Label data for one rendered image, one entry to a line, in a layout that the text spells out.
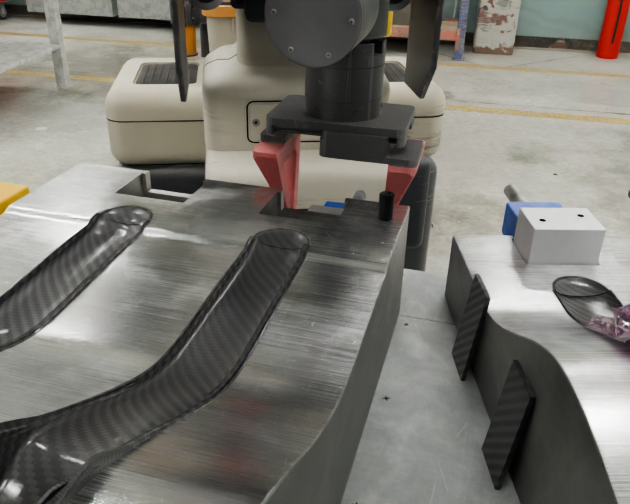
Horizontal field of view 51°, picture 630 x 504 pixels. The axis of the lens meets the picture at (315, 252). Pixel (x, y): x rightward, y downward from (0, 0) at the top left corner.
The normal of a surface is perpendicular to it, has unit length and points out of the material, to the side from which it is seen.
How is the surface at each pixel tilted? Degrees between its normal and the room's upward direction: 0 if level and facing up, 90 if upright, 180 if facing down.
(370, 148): 89
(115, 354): 10
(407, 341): 0
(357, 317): 3
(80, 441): 27
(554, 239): 90
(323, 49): 89
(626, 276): 0
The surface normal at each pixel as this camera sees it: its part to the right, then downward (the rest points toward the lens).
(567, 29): -0.21, 0.47
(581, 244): 0.03, 0.48
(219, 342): 0.04, -0.85
